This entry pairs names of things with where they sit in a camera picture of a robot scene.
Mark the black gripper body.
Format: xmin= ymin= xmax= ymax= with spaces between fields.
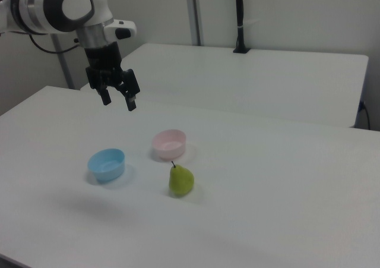
xmin=84 ymin=41 xmax=124 ymax=74

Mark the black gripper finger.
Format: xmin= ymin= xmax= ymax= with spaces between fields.
xmin=85 ymin=67 xmax=113 ymax=106
xmin=113 ymin=68 xmax=141 ymax=112

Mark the green pear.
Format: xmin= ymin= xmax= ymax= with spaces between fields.
xmin=168 ymin=160 xmax=195 ymax=197

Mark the pink plastic bowl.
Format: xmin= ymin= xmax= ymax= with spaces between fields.
xmin=151 ymin=128 xmax=188 ymax=162

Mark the blue plastic bowl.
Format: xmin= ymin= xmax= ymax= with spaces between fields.
xmin=87 ymin=148 xmax=126 ymax=183

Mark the white side table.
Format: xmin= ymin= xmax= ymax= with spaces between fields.
xmin=80 ymin=43 xmax=370 ymax=128

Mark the black pole with clamp base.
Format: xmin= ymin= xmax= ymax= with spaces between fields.
xmin=232 ymin=0 xmax=252 ymax=54

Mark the thin grey metal post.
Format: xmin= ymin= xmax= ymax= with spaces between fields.
xmin=50 ymin=33 xmax=75 ymax=90

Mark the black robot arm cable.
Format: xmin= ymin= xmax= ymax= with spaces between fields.
xmin=28 ymin=33 xmax=81 ymax=54

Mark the grey aluminium wall post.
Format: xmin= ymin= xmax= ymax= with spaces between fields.
xmin=184 ymin=0 xmax=206 ymax=47

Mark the black power cable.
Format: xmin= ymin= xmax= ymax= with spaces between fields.
xmin=357 ymin=99 xmax=372 ymax=130

